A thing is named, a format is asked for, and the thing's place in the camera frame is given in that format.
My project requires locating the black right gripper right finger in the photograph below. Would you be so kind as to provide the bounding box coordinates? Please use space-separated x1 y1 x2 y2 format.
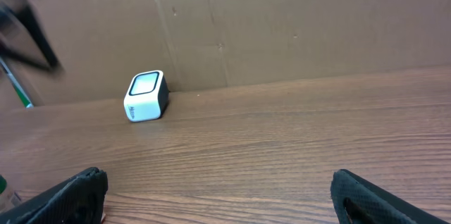
330 169 447 224

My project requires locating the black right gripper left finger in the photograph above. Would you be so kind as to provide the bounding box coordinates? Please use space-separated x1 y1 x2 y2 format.
1 167 109 224

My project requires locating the green lid clear jar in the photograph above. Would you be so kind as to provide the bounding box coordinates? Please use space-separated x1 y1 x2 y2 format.
0 175 22 213

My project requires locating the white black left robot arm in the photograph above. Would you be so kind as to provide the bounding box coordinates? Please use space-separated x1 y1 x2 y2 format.
1 0 63 75

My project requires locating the white barcode scanner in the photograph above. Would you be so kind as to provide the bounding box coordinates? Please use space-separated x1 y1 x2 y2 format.
123 70 169 123

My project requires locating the green white pole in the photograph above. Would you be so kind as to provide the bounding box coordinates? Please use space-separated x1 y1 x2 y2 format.
1 58 34 108

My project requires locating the brown cardboard backdrop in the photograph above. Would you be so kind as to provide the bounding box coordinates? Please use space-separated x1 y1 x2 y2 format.
16 0 450 105

